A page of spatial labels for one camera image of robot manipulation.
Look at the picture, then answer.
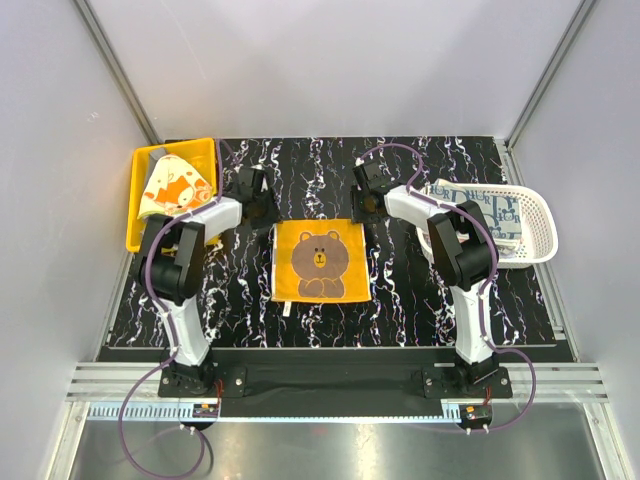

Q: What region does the yellow brown bear towel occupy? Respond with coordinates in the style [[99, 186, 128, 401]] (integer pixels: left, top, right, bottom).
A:
[[271, 219, 372, 304]]

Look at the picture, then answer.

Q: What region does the cream orange fox towel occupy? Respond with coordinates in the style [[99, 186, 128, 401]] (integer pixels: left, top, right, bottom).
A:
[[137, 154, 213, 220]]

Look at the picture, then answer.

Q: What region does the blue white patterned towel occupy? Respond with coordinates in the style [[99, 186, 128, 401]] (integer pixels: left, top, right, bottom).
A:
[[428, 179, 522, 256]]

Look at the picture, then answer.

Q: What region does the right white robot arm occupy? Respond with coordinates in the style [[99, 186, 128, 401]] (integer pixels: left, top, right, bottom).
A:
[[351, 161, 499, 397]]

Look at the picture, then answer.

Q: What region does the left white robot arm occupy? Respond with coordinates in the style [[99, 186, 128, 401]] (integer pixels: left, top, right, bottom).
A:
[[134, 167, 280, 396]]

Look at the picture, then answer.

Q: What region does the yellow plastic bin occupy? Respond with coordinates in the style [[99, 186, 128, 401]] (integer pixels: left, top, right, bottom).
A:
[[125, 138, 218, 253]]

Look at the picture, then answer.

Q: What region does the black marble pattern mat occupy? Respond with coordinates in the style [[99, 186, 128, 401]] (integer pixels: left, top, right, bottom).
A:
[[107, 137, 559, 349]]

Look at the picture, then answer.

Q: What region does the grey cloth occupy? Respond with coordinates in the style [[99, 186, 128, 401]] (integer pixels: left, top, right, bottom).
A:
[[149, 147, 168, 162]]

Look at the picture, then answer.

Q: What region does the white plastic basket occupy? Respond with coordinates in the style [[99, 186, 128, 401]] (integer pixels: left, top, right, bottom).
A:
[[423, 183, 558, 270]]

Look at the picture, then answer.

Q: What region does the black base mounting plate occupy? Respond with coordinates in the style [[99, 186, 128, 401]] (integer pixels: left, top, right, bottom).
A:
[[158, 347, 513, 422]]

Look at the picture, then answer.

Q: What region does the aluminium frame rail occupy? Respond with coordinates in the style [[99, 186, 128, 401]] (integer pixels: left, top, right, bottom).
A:
[[66, 362, 608, 404]]

